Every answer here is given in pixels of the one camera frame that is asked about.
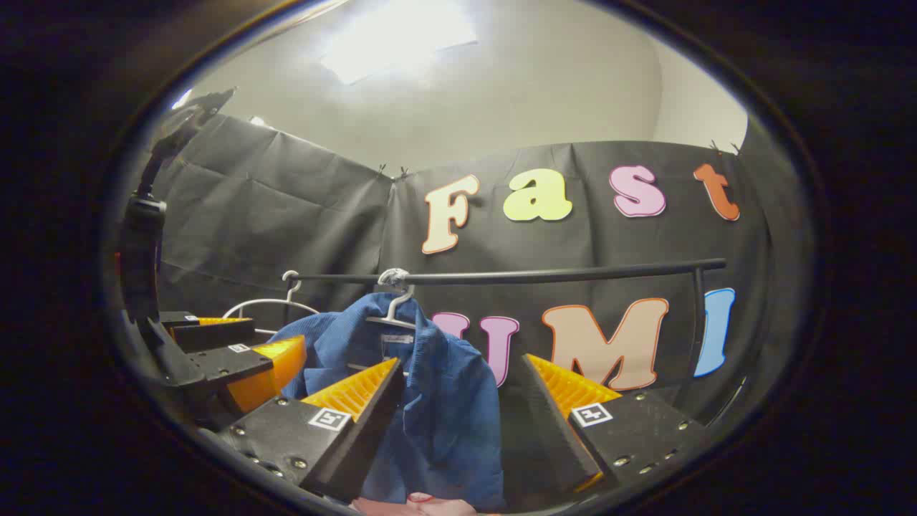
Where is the white wire hanger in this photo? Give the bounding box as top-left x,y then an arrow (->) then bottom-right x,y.
222,270 -> 321,336
364,268 -> 418,330

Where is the pink laundry hamper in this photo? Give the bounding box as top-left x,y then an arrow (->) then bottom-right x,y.
350,492 -> 482,516

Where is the black clothes rack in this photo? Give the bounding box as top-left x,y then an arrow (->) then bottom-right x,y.
285,258 -> 728,413

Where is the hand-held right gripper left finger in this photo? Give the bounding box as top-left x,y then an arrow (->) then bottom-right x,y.
213,357 -> 407,504

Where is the blue shirt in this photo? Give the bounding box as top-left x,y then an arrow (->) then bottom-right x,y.
269,292 -> 507,512

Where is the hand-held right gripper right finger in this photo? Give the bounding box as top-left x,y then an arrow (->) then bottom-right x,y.
519,353 -> 709,497

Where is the ceiling light panel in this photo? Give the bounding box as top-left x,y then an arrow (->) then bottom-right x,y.
319,0 -> 479,85

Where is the black backdrop cloth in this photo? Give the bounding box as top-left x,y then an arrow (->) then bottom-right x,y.
154,113 -> 810,431

